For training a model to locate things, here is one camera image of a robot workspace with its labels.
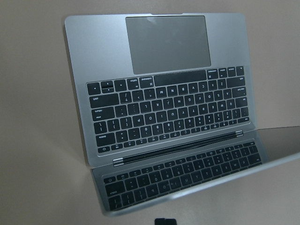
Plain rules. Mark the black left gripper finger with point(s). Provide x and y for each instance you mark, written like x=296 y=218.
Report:
x=160 y=221

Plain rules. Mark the grey laptop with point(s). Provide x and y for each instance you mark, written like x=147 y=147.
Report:
x=167 y=105

